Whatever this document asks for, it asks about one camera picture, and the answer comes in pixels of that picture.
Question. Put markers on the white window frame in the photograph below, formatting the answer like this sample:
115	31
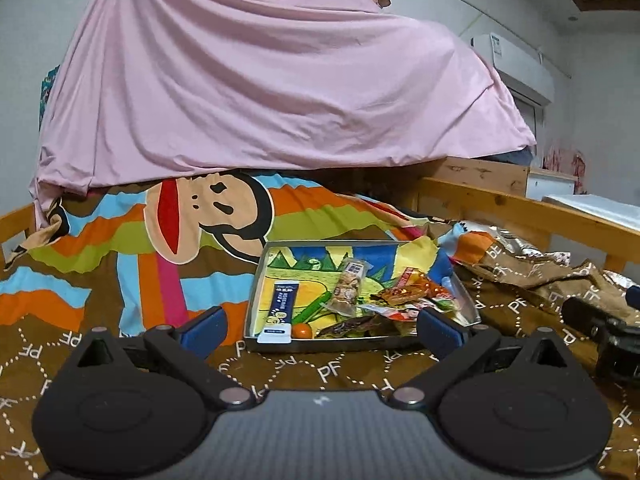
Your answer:
530	120

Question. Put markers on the clear nut bar packet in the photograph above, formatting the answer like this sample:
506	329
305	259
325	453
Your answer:
347	287

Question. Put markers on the pink bed sheet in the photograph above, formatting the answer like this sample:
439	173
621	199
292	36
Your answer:
250	85

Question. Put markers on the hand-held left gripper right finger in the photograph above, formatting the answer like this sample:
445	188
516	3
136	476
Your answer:
440	330

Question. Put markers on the white snack packet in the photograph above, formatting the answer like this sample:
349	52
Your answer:
406	314

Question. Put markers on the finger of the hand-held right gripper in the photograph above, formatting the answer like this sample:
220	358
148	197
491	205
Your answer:
634	299
585	317

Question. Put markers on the printed cartoon blanket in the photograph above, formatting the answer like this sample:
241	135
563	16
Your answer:
100	260

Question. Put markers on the orange snack packet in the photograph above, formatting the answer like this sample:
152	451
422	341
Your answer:
405	291

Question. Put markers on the red patterned wall decoration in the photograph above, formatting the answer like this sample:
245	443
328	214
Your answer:
567	167

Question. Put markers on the green sausage stick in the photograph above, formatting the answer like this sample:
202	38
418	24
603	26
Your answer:
312	310

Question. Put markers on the metal tray with dinosaur print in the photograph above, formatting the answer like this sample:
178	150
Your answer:
290	270

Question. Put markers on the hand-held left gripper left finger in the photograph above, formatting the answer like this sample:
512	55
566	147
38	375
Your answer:
202	329

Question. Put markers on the blue and white sachet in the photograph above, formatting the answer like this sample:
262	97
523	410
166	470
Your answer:
280	310

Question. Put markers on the white cabinet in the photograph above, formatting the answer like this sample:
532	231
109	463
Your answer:
550	185

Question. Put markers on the white air conditioner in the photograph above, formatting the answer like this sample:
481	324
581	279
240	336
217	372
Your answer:
520	70

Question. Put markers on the dark snack packet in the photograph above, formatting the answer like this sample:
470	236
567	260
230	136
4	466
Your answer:
350	329

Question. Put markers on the teal patterned cloth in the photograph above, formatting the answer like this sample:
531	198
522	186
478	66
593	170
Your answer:
47	100

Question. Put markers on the white board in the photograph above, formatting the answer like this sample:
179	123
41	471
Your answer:
595	210

